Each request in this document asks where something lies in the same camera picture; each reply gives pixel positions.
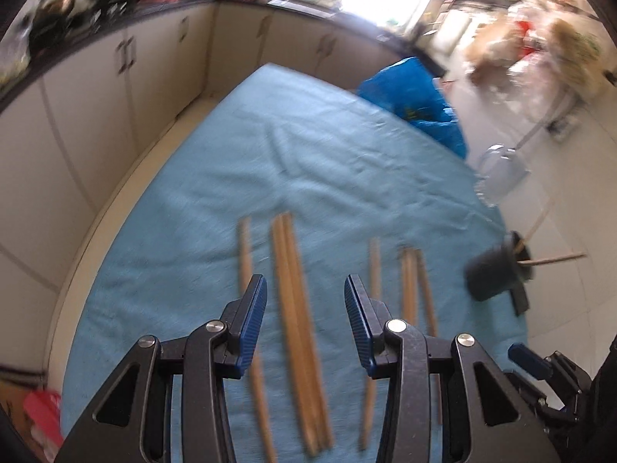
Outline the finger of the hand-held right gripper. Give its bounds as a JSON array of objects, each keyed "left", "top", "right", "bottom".
[{"left": 507, "top": 342, "right": 595, "bottom": 399}]

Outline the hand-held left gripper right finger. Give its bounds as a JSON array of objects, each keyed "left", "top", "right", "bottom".
[{"left": 344, "top": 274, "right": 562, "bottom": 463}]

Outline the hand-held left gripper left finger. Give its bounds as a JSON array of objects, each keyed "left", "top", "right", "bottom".
[{"left": 55, "top": 274, "right": 268, "bottom": 463}]

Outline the wooden chopstick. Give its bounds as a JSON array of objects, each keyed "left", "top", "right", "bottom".
[
  {"left": 515, "top": 195, "right": 557, "bottom": 254},
  {"left": 271, "top": 215, "right": 319, "bottom": 456},
  {"left": 415, "top": 249, "right": 444, "bottom": 425},
  {"left": 359, "top": 238, "right": 383, "bottom": 451},
  {"left": 238, "top": 218, "right": 278, "bottom": 463},
  {"left": 282, "top": 212, "right": 334, "bottom": 447},
  {"left": 398, "top": 246, "right": 418, "bottom": 326},
  {"left": 519, "top": 252, "right": 587, "bottom": 267}
]

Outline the black perforated utensil holder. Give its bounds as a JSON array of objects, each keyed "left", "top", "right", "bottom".
[{"left": 465, "top": 231, "right": 533, "bottom": 316}]

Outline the blue towel cloth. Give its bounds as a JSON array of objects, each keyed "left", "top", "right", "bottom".
[{"left": 60, "top": 63, "right": 528, "bottom": 463}]

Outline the clear glass pitcher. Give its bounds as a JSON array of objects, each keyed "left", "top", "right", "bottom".
[{"left": 475, "top": 144, "right": 528, "bottom": 206}]

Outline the red packet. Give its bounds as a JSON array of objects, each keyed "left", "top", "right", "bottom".
[{"left": 23, "top": 390, "right": 64, "bottom": 450}]

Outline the blue plastic bag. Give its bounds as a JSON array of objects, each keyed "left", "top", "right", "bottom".
[{"left": 357, "top": 56, "right": 468, "bottom": 159}]

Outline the pile of plastic bags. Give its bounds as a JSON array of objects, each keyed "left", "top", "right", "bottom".
[{"left": 463, "top": 0, "right": 609, "bottom": 123}]

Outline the dark cooking pot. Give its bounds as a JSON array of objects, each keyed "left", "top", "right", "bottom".
[{"left": 26, "top": 0, "right": 85, "bottom": 56}]

